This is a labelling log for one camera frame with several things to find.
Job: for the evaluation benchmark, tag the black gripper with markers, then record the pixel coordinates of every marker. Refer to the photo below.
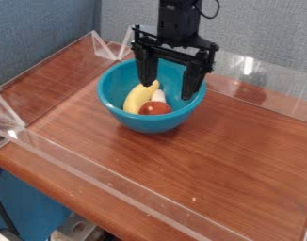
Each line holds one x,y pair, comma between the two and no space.
174,40

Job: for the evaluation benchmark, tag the yellow toy banana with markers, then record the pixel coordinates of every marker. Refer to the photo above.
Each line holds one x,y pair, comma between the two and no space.
138,96

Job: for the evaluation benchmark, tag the blue plastic bowl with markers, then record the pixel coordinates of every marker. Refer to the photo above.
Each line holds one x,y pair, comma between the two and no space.
118,81

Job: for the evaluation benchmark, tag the red and white toy mushroom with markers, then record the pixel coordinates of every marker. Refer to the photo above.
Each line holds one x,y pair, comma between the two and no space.
156,106

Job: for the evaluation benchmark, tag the clear acrylic barrier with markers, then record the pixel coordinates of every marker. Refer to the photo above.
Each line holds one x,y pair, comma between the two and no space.
222,179

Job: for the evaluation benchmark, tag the grey metal bracket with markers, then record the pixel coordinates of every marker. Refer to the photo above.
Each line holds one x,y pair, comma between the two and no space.
78,229

